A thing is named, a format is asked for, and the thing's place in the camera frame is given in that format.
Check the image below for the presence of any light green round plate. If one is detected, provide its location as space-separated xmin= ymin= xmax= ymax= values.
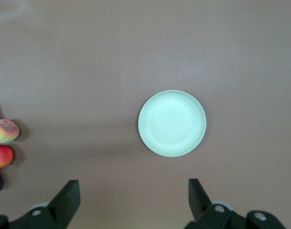
xmin=138 ymin=90 xmax=207 ymax=157

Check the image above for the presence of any green and red peach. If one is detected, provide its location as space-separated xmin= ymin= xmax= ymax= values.
xmin=0 ymin=119 xmax=20 ymax=144

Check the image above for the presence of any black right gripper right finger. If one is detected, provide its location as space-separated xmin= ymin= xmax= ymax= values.
xmin=184 ymin=178 xmax=287 ymax=229

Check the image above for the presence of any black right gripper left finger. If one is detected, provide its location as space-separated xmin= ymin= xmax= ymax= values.
xmin=0 ymin=179 xmax=81 ymax=229

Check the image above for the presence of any red pomegranate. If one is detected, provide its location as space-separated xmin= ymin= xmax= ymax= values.
xmin=0 ymin=145 xmax=15 ymax=171

